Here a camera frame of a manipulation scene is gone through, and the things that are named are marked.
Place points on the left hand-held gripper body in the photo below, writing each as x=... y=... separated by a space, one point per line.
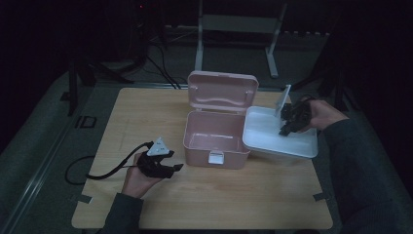
x=158 y=149

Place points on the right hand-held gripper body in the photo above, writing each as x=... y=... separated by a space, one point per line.
x=297 y=113

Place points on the white tray insert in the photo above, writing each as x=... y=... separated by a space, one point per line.
x=269 y=133

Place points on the pink storage box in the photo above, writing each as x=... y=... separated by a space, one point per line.
x=216 y=136

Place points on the person's right hand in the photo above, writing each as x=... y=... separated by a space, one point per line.
x=324 y=113

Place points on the person's left hand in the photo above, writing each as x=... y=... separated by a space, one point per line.
x=138 y=182

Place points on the grey tape piece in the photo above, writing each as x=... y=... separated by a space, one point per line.
x=320 y=196
x=85 y=199

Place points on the white metal stand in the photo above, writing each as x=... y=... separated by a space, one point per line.
x=238 y=23

